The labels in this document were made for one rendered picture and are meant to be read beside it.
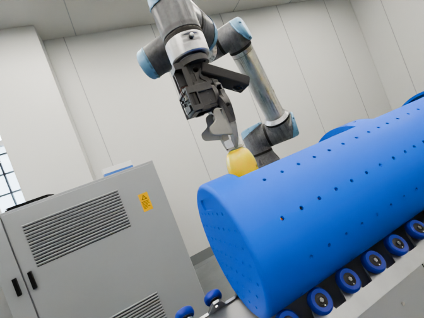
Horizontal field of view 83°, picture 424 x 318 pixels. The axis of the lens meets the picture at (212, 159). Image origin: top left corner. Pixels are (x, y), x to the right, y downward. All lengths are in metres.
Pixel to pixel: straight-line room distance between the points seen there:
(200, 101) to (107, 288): 1.82
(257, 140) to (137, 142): 2.15
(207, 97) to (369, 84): 5.45
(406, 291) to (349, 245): 0.18
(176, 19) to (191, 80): 0.12
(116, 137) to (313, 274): 3.09
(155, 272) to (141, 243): 0.25
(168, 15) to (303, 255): 0.52
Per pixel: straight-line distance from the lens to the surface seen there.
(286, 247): 0.43
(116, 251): 2.07
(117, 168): 2.19
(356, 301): 0.59
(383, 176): 0.59
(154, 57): 0.73
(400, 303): 0.66
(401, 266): 0.67
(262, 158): 1.49
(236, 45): 1.24
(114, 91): 3.54
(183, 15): 0.57
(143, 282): 2.14
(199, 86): 0.52
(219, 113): 0.52
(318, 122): 4.67
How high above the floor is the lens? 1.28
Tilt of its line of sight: level
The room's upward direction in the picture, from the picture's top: 21 degrees counter-clockwise
